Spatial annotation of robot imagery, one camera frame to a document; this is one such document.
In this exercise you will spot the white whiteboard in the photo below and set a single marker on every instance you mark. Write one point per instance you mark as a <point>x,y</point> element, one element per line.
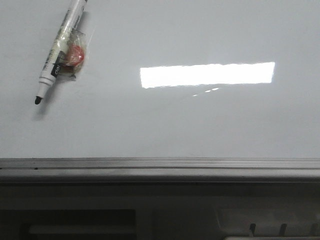
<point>165,78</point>

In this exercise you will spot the grey aluminium whiteboard tray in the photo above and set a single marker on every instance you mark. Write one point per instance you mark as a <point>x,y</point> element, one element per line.
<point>99,170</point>

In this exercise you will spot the red magnet taped to marker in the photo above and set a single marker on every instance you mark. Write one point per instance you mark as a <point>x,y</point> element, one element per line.
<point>76,55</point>

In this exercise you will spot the white whiteboard marker black tip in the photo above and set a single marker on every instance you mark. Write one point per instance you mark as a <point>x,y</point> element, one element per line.
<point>58,51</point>

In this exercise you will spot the grey cabinet below whiteboard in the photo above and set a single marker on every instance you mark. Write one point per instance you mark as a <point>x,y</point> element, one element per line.
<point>216,211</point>

